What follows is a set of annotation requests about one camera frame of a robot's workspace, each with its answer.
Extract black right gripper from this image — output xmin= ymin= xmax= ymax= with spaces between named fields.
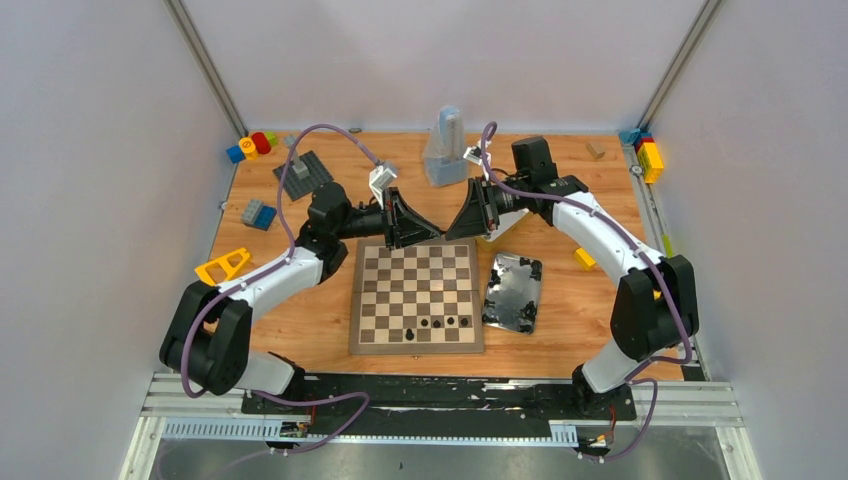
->
xmin=445 ymin=176 xmax=530 ymax=241

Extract yellow round toy block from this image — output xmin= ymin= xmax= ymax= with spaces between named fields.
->
xmin=238 ymin=137 xmax=259 ymax=160

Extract small wooden block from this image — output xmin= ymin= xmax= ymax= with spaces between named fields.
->
xmin=586 ymin=142 xmax=606 ymax=160

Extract stacked colourful blocks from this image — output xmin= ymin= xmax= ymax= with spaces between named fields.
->
xmin=618 ymin=129 xmax=664 ymax=184

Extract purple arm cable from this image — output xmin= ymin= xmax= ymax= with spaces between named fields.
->
xmin=180 ymin=123 xmax=386 ymax=455
xmin=479 ymin=121 xmax=694 ymax=463

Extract blue metronome in plastic bag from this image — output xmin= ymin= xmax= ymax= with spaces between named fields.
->
xmin=422 ymin=105 xmax=468 ymax=188

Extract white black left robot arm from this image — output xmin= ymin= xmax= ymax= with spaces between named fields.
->
xmin=159 ymin=182 xmax=443 ymax=413

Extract gold tin with white pieces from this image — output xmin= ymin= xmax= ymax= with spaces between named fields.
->
xmin=483 ymin=209 xmax=529 ymax=243

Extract grey blue lego brick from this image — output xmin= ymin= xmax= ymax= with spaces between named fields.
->
xmin=240 ymin=199 xmax=277 ymax=231

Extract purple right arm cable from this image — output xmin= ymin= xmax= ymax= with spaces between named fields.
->
xmin=479 ymin=121 xmax=694 ymax=463

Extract blue toy block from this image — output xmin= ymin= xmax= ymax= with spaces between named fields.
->
xmin=226 ymin=145 xmax=246 ymax=164

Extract silver tin lid black pieces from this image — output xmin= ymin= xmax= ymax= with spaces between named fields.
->
xmin=481 ymin=252 xmax=543 ymax=335

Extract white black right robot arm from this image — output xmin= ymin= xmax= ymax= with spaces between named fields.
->
xmin=445 ymin=136 xmax=699 ymax=418

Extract wooden chess board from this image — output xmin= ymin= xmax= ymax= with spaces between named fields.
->
xmin=349 ymin=239 xmax=484 ymax=356

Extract red round toy block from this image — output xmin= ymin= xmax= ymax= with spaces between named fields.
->
xmin=251 ymin=131 xmax=272 ymax=155

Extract orange toy block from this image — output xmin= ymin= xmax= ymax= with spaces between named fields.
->
xmin=194 ymin=247 xmax=252 ymax=286

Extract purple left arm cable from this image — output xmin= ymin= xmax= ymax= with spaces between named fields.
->
xmin=180 ymin=123 xmax=386 ymax=455

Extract dark grey lego plate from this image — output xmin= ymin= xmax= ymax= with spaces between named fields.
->
xmin=283 ymin=150 xmax=333 ymax=201

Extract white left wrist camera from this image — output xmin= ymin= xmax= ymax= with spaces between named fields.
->
xmin=369 ymin=162 xmax=398 ymax=207

